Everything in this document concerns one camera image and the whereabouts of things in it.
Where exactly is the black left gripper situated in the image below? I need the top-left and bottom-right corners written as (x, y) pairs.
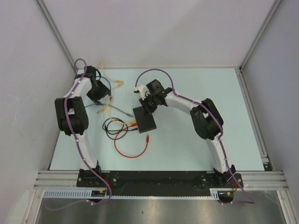
top-left (86, 80), bottom-right (111, 105)

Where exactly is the yellow ethernet cable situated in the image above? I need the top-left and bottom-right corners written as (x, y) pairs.
top-left (97, 59), bottom-right (124, 91)
top-left (97, 95), bottom-right (137, 125)

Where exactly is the black network switch box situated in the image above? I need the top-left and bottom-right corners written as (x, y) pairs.
top-left (133, 106), bottom-right (157, 133)

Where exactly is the blue ethernet cable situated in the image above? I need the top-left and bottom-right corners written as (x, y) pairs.
top-left (95, 67), bottom-right (112, 94)

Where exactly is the red ethernet cable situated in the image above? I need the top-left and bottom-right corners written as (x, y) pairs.
top-left (114, 123), bottom-right (150, 158)

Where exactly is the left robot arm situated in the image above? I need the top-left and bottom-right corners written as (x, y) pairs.
top-left (55, 65), bottom-right (111, 187)

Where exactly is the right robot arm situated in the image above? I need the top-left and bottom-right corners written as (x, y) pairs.
top-left (134, 79), bottom-right (235, 187)

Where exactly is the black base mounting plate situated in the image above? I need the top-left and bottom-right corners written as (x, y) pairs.
top-left (76, 170), bottom-right (243, 202)

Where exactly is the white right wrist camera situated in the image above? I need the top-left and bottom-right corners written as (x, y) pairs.
top-left (134, 85), bottom-right (150, 100)

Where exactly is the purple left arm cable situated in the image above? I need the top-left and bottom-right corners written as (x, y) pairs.
top-left (44, 58), bottom-right (113, 210)

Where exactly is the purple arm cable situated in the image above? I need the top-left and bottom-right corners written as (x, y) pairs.
top-left (44, 58), bottom-right (113, 210)
top-left (135, 68), bottom-right (256, 205)

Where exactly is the slotted cable duct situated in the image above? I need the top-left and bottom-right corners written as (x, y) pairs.
top-left (43, 189), bottom-right (219, 200)

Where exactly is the aluminium front frame rail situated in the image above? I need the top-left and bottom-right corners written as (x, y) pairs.
top-left (34, 170), bottom-right (289, 191)

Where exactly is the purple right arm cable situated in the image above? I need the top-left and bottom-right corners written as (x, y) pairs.
top-left (135, 68), bottom-right (256, 205)

